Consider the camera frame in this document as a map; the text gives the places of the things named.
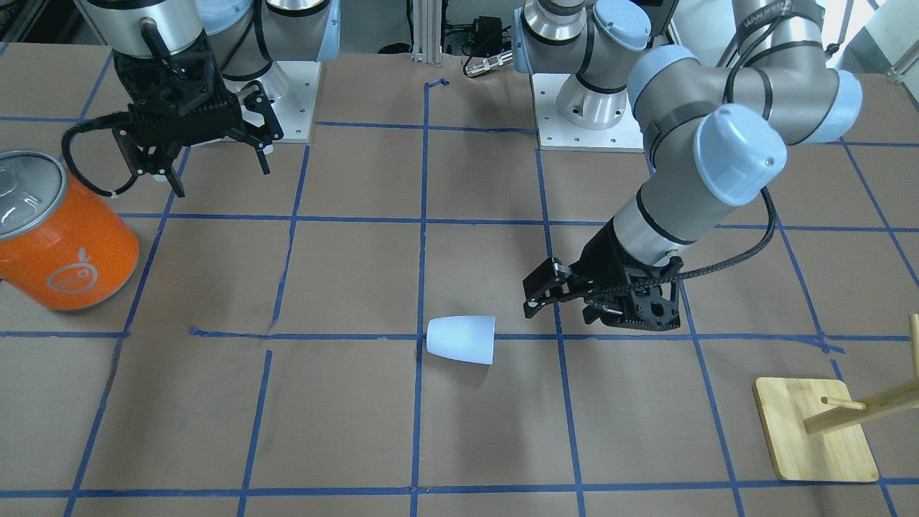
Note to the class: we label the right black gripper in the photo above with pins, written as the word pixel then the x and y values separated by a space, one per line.
pixel 253 123

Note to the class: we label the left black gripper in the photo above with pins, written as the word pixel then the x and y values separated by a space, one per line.
pixel 599 260

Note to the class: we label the light blue plastic cup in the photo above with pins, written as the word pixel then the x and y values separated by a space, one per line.
pixel 469 338

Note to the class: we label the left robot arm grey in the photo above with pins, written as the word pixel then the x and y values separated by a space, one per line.
pixel 715 136

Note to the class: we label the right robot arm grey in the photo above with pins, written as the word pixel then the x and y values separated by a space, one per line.
pixel 246 38

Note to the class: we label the wooden cup stand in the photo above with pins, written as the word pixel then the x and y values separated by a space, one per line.
pixel 814 427

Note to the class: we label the orange tin can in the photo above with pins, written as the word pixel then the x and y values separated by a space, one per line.
pixel 61 245

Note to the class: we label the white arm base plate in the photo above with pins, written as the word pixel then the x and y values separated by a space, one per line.
pixel 293 87
pixel 571 117

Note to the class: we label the aluminium profile post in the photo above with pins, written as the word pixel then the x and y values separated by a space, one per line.
pixel 426 31

